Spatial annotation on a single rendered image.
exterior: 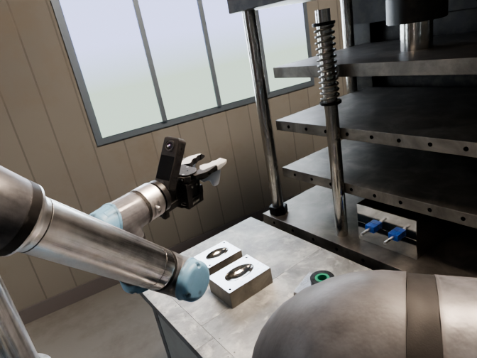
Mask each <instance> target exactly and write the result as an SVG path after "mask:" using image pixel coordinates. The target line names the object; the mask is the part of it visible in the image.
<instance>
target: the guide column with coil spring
mask: <svg viewBox="0 0 477 358"><path fill-rule="evenodd" d="M315 17H316V23H322V22H327V21H330V20H331V14H330V8H327V9H321V10H316V11H315ZM328 26H331V24H330V25H326V26H319V27H317V30H318V29H320V28H325V27H328ZM330 32H331V28H330V29H327V30H324V31H320V32H317V35H318V36H320V35H322V34H325V33H330ZM330 38H332V34H331V35H328V36H325V37H321V38H318V39H317V40H318V42H319V41H323V40H327V39H330ZM331 44H333V40H331V41H328V42H326V43H320V44H318V47H319V48H320V47H324V46H327V45H331ZM330 50H333V46H332V47H330V48H325V49H322V50H319V53H325V52H327V51H330ZM333 55H334V52H333V53H329V54H326V55H320V56H319V59H323V58H328V57H331V56H333ZM331 62H334V58H332V59H330V60H325V61H321V62H320V65H324V64H327V63H331ZM333 67H335V66H334V64H333V65H329V66H326V67H321V68H320V70H328V69H330V68H333ZM333 73H335V70H332V71H328V72H323V73H321V76H326V75H330V74H333ZM335 78H336V75H334V76H331V77H326V78H322V82H325V81H329V80H333V79H335ZM335 84H336V81H334V82H330V83H326V84H322V87H328V86H332V85H335ZM334 90H336V86H335V87H332V88H329V89H323V90H322V92H323V93H324V92H331V91H334ZM335 95H337V92H335V93H332V94H326V95H323V98H327V97H333V96H335ZM336 100H337V97H336V98H334V99H329V100H324V102H335V101H336ZM324 114H325V122H326V130H327V145H328V152H329V167H330V175H331V189H332V197H333V205H334V219H335V227H336V235H337V236H338V237H345V236H347V235H348V234H349V233H348V223H347V214H346V197H345V188H344V172H343V162H342V153H341V137H340V127H339V110H338V104H337V105H333V106H326V107H324Z"/></svg>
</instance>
